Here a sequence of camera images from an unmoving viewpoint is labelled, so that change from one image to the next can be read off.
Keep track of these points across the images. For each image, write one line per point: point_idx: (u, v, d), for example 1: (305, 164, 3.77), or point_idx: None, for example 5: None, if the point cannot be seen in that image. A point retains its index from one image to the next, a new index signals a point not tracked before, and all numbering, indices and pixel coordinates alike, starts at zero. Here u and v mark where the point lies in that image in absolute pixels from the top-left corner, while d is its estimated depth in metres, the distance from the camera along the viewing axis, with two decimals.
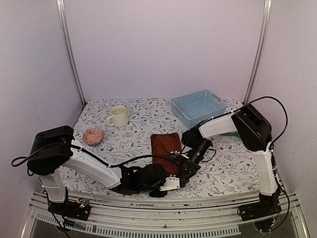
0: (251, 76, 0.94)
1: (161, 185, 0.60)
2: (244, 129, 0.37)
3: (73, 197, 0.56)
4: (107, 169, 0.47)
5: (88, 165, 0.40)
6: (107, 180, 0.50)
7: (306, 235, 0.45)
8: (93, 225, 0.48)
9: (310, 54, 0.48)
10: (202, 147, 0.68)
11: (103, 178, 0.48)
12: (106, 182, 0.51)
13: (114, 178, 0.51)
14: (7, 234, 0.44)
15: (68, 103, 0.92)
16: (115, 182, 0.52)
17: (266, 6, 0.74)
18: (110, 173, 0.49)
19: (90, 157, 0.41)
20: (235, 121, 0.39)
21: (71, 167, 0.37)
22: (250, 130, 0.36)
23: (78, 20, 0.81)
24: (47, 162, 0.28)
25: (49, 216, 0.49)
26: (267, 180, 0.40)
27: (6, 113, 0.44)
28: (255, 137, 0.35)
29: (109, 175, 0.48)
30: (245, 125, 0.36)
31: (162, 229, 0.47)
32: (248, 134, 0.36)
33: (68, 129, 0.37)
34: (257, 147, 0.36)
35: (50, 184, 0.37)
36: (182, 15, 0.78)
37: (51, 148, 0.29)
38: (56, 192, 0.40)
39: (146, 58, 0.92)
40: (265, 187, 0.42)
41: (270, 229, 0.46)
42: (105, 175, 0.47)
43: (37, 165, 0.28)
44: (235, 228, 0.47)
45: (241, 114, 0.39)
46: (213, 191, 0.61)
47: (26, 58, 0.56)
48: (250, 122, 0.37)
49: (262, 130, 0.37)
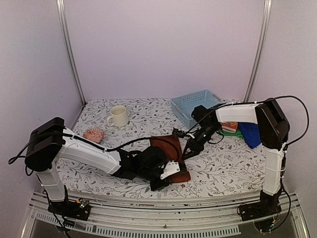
0: (251, 76, 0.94)
1: (161, 173, 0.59)
2: (263, 126, 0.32)
3: (73, 197, 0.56)
4: (103, 153, 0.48)
5: (83, 151, 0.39)
6: (106, 165, 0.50)
7: (306, 235, 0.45)
8: (93, 225, 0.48)
9: (310, 54, 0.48)
10: (209, 130, 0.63)
11: (101, 164, 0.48)
12: (106, 168, 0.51)
13: (112, 162, 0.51)
14: (7, 234, 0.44)
15: (68, 103, 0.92)
16: (115, 166, 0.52)
17: (266, 6, 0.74)
18: (108, 156, 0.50)
19: (84, 143, 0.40)
20: (257, 113, 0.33)
21: (66, 156, 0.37)
22: (270, 127, 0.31)
23: (78, 20, 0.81)
24: (43, 154, 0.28)
25: (49, 216, 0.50)
26: (271, 179, 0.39)
27: (6, 112, 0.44)
28: (272, 134, 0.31)
29: (106, 158, 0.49)
30: (267, 121, 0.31)
31: (162, 229, 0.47)
32: (266, 130, 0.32)
33: (59, 120, 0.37)
34: (272, 145, 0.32)
35: (49, 182, 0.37)
36: (182, 15, 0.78)
37: (43, 141, 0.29)
38: (56, 190, 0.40)
39: (146, 58, 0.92)
40: (269, 188, 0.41)
41: (270, 229, 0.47)
42: (103, 159, 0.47)
43: (32, 160, 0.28)
44: (235, 228, 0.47)
45: (265, 107, 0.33)
46: (213, 191, 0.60)
47: (27, 58, 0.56)
48: (272, 117, 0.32)
49: (281, 127, 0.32)
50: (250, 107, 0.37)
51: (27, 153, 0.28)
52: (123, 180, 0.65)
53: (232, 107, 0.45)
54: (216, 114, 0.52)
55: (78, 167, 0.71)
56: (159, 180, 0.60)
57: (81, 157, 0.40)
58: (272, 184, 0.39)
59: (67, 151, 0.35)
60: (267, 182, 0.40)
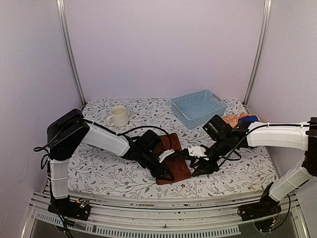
0: (251, 76, 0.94)
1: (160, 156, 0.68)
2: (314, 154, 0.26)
3: (73, 197, 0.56)
4: (116, 137, 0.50)
5: (102, 136, 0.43)
6: (119, 147, 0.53)
7: (306, 235, 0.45)
8: (93, 225, 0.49)
9: (310, 54, 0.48)
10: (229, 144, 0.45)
11: (114, 147, 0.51)
12: (118, 150, 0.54)
13: (124, 143, 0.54)
14: (7, 234, 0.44)
15: (68, 103, 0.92)
16: (126, 148, 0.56)
17: (266, 6, 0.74)
18: (120, 139, 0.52)
19: (102, 128, 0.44)
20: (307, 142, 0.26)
21: (89, 141, 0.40)
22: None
23: (78, 20, 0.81)
24: (70, 141, 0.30)
25: (50, 216, 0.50)
26: (285, 188, 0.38)
27: (5, 113, 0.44)
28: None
29: (119, 140, 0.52)
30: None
31: (163, 229, 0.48)
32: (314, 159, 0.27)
33: (79, 111, 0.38)
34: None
35: (60, 174, 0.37)
36: (182, 15, 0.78)
37: (70, 128, 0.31)
38: (63, 184, 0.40)
39: (146, 58, 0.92)
40: (279, 194, 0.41)
41: (270, 229, 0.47)
42: (117, 142, 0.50)
43: (59, 147, 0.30)
44: (234, 228, 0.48)
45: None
46: (213, 191, 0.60)
47: (27, 58, 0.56)
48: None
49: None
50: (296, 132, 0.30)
51: (53, 142, 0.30)
52: (123, 180, 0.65)
53: (270, 131, 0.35)
54: (247, 139, 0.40)
55: (78, 167, 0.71)
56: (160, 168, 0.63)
57: (101, 141, 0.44)
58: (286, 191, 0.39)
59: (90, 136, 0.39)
60: (279, 188, 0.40)
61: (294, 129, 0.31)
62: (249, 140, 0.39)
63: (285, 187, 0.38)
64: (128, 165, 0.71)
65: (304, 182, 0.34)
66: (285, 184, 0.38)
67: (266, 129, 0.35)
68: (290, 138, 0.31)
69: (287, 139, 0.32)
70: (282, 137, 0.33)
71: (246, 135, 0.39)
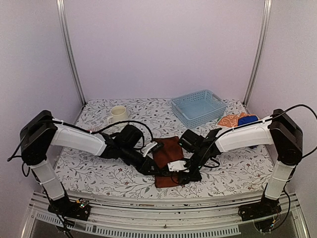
0: (251, 76, 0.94)
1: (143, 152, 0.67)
2: (282, 146, 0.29)
3: (73, 197, 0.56)
4: (88, 136, 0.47)
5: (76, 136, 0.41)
6: (93, 146, 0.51)
7: (306, 235, 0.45)
8: (93, 225, 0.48)
9: (310, 54, 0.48)
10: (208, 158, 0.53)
11: (89, 146, 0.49)
12: (94, 149, 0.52)
13: (98, 141, 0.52)
14: (7, 234, 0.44)
15: (67, 103, 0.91)
16: (101, 146, 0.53)
17: (266, 6, 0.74)
18: (93, 138, 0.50)
19: (73, 128, 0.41)
20: (274, 134, 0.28)
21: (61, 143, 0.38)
22: (291, 144, 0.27)
23: (78, 20, 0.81)
24: (39, 143, 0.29)
25: (49, 216, 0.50)
26: (279, 186, 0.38)
27: (6, 113, 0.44)
28: (293, 151, 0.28)
29: (93, 139, 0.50)
30: (288, 140, 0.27)
31: (162, 229, 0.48)
32: (285, 149, 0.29)
33: (48, 112, 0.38)
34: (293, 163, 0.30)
35: (45, 177, 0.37)
36: (182, 15, 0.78)
37: (37, 131, 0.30)
38: (53, 185, 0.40)
39: (147, 57, 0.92)
40: (273, 192, 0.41)
41: (270, 229, 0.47)
42: (91, 141, 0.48)
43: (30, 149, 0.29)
44: (235, 228, 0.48)
45: (280, 125, 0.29)
46: (213, 191, 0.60)
47: (27, 59, 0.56)
48: (289, 134, 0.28)
49: (298, 139, 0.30)
50: (262, 129, 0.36)
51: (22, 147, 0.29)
52: (123, 180, 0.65)
53: (236, 134, 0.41)
54: (217, 145, 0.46)
55: (78, 167, 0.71)
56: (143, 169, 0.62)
57: (76, 142, 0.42)
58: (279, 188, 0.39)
59: (61, 137, 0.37)
60: (273, 188, 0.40)
61: (258, 127, 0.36)
62: (219, 146, 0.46)
63: (278, 184, 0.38)
64: (128, 165, 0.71)
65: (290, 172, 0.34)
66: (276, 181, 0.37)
67: (232, 133, 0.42)
68: (256, 136, 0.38)
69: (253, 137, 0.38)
70: (248, 137, 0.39)
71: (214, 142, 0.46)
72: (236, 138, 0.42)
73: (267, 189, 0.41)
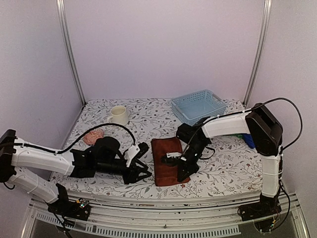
0: (251, 76, 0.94)
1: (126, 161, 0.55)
2: (256, 136, 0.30)
3: (73, 197, 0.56)
4: (54, 156, 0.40)
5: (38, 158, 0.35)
6: (61, 167, 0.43)
7: (306, 235, 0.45)
8: (94, 225, 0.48)
9: (310, 54, 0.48)
10: (197, 147, 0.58)
11: (55, 167, 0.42)
12: (60, 170, 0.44)
13: (66, 163, 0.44)
14: (7, 234, 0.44)
15: (67, 103, 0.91)
16: (69, 167, 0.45)
17: (266, 6, 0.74)
18: (60, 158, 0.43)
19: (34, 149, 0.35)
20: (249, 123, 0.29)
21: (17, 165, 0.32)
22: (265, 134, 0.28)
23: (78, 20, 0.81)
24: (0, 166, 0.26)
25: (49, 216, 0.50)
26: (271, 183, 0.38)
27: (6, 113, 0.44)
28: (267, 142, 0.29)
29: (60, 160, 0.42)
30: (261, 129, 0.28)
31: (163, 229, 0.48)
32: (259, 139, 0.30)
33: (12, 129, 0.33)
34: (269, 152, 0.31)
35: (29, 186, 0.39)
36: (182, 15, 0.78)
37: None
38: (41, 191, 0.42)
39: (147, 58, 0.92)
40: (268, 191, 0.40)
41: (270, 229, 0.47)
42: (57, 162, 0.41)
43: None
44: (235, 228, 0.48)
45: (255, 115, 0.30)
46: (213, 191, 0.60)
47: (27, 59, 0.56)
48: (263, 124, 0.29)
49: (274, 132, 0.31)
50: (238, 118, 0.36)
51: None
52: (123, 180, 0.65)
53: (219, 122, 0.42)
54: (203, 130, 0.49)
55: None
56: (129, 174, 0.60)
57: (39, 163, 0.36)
58: (273, 186, 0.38)
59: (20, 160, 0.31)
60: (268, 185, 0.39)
61: (237, 116, 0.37)
62: (205, 131, 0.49)
63: (271, 181, 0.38)
64: None
65: (277, 166, 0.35)
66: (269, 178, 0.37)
67: (215, 120, 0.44)
68: (235, 124, 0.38)
69: (233, 126, 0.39)
70: (229, 125, 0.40)
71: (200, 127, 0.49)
72: (218, 125, 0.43)
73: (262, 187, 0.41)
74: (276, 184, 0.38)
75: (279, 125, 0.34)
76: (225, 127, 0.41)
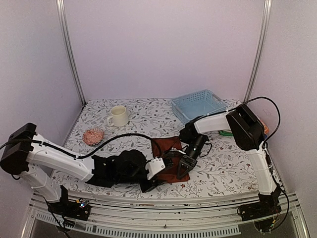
0: (251, 77, 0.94)
1: (148, 174, 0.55)
2: (236, 130, 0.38)
3: (73, 198, 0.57)
4: (75, 161, 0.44)
5: (55, 159, 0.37)
6: (78, 172, 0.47)
7: (306, 235, 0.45)
8: (94, 225, 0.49)
9: (310, 54, 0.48)
10: (199, 143, 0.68)
11: (73, 171, 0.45)
12: (78, 175, 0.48)
13: (85, 170, 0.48)
14: (7, 234, 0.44)
15: (67, 103, 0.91)
16: (87, 174, 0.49)
17: (266, 6, 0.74)
18: (79, 164, 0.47)
19: (56, 150, 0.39)
20: (230, 120, 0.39)
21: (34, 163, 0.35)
22: (242, 129, 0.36)
23: (78, 20, 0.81)
24: (14, 161, 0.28)
25: (49, 216, 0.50)
26: (263, 179, 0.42)
27: (6, 113, 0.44)
28: (245, 136, 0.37)
29: (79, 166, 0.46)
30: (238, 125, 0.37)
31: (163, 229, 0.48)
32: (239, 134, 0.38)
33: (32, 126, 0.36)
34: (248, 147, 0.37)
35: (37, 184, 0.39)
36: (182, 15, 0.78)
37: (13, 148, 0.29)
38: (45, 190, 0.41)
39: (147, 58, 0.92)
40: (263, 187, 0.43)
41: (270, 229, 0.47)
42: (75, 167, 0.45)
43: (4, 165, 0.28)
44: (235, 228, 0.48)
45: (235, 113, 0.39)
46: (213, 191, 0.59)
47: (27, 59, 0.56)
48: (242, 122, 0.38)
49: (254, 130, 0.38)
50: (222, 115, 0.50)
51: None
52: None
53: (208, 119, 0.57)
54: (195, 126, 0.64)
55: None
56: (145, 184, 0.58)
57: (55, 164, 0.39)
58: (266, 182, 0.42)
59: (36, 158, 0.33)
60: (261, 181, 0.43)
61: (222, 114, 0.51)
62: (196, 127, 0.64)
63: (262, 177, 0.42)
64: None
65: (263, 161, 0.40)
66: (262, 174, 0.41)
67: (204, 118, 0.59)
68: (219, 121, 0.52)
69: (218, 122, 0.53)
70: (214, 121, 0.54)
71: (194, 124, 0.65)
72: (207, 121, 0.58)
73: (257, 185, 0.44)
74: (269, 180, 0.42)
75: (262, 125, 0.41)
76: (213, 123, 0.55)
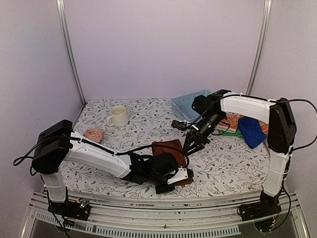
0: (251, 76, 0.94)
1: (169, 178, 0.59)
2: (274, 129, 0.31)
3: (73, 197, 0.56)
4: (113, 158, 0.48)
5: (91, 155, 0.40)
6: (114, 169, 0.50)
7: (306, 235, 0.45)
8: (93, 225, 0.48)
9: (310, 53, 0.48)
10: None
11: (108, 167, 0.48)
12: (116, 171, 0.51)
13: (123, 166, 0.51)
14: (7, 234, 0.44)
15: (67, 103, 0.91)
16: (125, 170, 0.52)
17: (266, 6, 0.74)
18: (117, 160, 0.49)
19: (94, 148, 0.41)
20: (273, 116, 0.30)
21: (74, 159, 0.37)
22: (283, 130, 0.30)
23: (78, 20, 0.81)
24: (50, 158, 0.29)
25: (49, 216, 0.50)
26: (275, 181, 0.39)
27: (6, 113, 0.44)
28: (282, 138, 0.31)
29: (116, 163, 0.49)
30: (280, 125, 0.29)
31: (162, 229, 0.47)
32: (276, 133, 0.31)
33: (68, 122, 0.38)
34: (280, 149, 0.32)
35: (52, 183, 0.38)
36: (182, 16, 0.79)
37: (51, 144, 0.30)
38: (58, 191, 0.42)
39: (147, 58, 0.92)
40: (269, 188, 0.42)
41: (270, 229, 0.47)
42: (113, 163, 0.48)
43: (38, 162, 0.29)
44: (235, 228, 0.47)
45: (281, 108, 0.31)
46: (213, 191, 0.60)
47: (27, 59, 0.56)
48: (286, 120, 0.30)
49: (291, 130, 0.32)
50: (263, 105, 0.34)
51: (35, 156, 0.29)
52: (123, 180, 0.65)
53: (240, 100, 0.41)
54: (221, 103, 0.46)
55: (78, 167, 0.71)
56: (165, 185, 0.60)
57: (92, 160, 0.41)
58: (276, 185, 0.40)
59: (74, 154, 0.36)
60: (270, 182, 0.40)
61: (263, 104, 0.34)
62: (223, 105, 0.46)
63: (274, 178, 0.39)
64: None
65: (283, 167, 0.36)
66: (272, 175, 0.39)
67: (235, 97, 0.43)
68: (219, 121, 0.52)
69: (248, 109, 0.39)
70: (248, 106, 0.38)
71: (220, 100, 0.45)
72: (236, 103, 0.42)
73: (267, 184, 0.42)
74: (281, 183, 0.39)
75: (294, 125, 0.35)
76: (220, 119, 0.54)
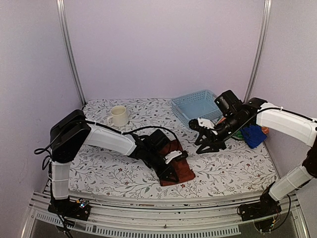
0: (251, 76, 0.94)
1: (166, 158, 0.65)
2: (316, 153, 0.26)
3: (73, 198, 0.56)
4: (121, 135, 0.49)
5: (105, 135, 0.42)
6: (124, 146, 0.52)
7: (306, 235, 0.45)
8: (94, 225, 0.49)
9: (310, 53, 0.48)
10: None
11: (120, 146, 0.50)
12: (125, 148, 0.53)
13: (129, 142, 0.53)
14: (7, 235, 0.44)
15: (67, 104, 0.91)
16: (132, 146, 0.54)
17: (266, 6, 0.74)
18: (125, 138, 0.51)
19: (105, 129, 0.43)
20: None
21: (92, 143, 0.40)
22: None
23: (78, 20, 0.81)
24: (74, 141, 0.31)
25: (51, 216, 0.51)
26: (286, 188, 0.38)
27: (6, 113, 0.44)
28: None
29: (125, 139, 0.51)
30: None
31: (163, 229, 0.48)
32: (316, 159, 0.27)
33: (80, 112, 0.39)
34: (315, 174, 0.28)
35: (62, 175, 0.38)
36: (182, 16, 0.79)
37: (72, 129, 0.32)
38: (65, 185, 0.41)
39: (147, 58, 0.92)
40: (278, 192, 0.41)
41: (270, 229, 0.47)
42: (123, 140, 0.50)
43: (62, 148, 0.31)
44: (235, 228, 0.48)
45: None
46: (213, 191, 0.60)
47: (26, 59, 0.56)
48: None
49: None
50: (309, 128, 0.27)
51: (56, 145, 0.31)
52: (123, 180, 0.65)
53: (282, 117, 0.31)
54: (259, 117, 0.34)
55: (78, 167, 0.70)
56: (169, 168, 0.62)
57: (105, 140, 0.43)
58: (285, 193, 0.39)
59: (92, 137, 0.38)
60: (279, 187, 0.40)
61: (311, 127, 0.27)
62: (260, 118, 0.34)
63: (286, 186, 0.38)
64: (128, 165, 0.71)
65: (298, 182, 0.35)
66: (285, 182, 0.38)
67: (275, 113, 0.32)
68: None
69: (290, 128, 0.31)
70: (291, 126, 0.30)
71: (256, 113, 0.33)
72: (274, 121, 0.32)
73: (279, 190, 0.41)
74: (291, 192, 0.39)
75: None
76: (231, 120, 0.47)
